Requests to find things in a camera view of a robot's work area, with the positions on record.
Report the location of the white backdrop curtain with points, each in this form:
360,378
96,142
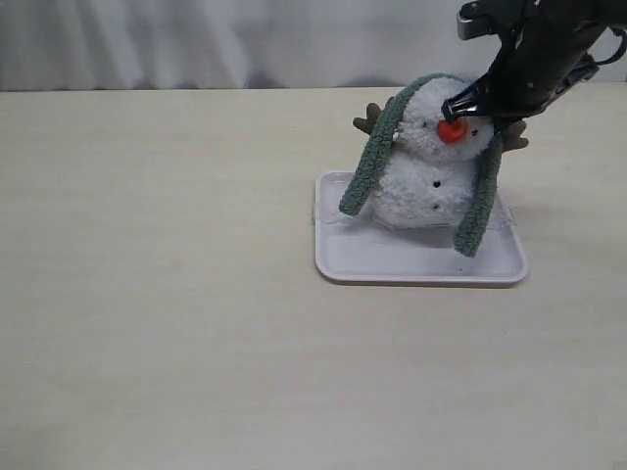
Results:
84,45

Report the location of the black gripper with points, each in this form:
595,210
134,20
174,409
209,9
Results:
545,56

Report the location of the green knitted scarf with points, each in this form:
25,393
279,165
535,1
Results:
377,161

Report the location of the white plush snowman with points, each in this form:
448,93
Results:
426,176

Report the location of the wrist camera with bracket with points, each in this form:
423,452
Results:
489,17

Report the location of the white plastic tray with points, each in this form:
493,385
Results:
355,250

